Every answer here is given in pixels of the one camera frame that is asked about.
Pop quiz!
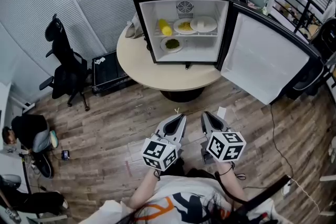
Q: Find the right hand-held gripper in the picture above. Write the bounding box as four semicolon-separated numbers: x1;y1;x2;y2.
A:
200;111;247;165

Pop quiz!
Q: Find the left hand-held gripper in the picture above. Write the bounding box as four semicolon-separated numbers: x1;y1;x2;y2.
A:
141;113;188;172

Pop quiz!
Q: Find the white plate with green food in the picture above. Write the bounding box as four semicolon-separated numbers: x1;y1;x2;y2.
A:
160;36;184;54

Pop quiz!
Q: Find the white plate with yellow food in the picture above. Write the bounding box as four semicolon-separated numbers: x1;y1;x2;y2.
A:
173;19;197;35

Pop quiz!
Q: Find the person's right forearm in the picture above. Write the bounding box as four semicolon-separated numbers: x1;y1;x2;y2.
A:
215;162;249;203

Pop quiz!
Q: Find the person's left forearm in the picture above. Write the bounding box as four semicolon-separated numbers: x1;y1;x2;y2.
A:
128;167;161;210

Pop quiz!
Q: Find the person's white printed shirt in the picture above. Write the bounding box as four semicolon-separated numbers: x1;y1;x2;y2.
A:
78;175;279;224

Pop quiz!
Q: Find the beige round table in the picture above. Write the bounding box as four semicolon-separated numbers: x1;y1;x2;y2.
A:
116;24;224;103

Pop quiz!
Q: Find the black flat cart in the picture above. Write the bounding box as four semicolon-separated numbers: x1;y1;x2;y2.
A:
91;50;132;95

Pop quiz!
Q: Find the yellow corn cob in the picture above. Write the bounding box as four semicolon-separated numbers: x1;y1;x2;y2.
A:
157;18;173;37

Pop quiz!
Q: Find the black grey bag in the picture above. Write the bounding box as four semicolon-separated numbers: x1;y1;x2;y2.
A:
285;59;327;101

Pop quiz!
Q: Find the beige cloth bag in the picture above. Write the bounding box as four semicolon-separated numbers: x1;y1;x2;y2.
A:
125;14;145;40

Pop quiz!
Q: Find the black mesh office chair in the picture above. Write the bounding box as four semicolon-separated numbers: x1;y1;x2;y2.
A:
39;13;91;112

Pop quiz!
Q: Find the black padded chair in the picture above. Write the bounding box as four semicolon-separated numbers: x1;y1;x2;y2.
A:
310;17;336;61

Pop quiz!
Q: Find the white desk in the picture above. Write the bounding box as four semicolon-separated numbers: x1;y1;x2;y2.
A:
0;82;35;114

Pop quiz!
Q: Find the thin black cable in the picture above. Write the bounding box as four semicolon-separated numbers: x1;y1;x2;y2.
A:
269;104;295;177

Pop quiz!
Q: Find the black strap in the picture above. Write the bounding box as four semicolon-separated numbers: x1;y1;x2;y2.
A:
230;174;292;212

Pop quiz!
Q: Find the white cable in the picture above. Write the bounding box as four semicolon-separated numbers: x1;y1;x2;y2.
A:
288;177;321;214

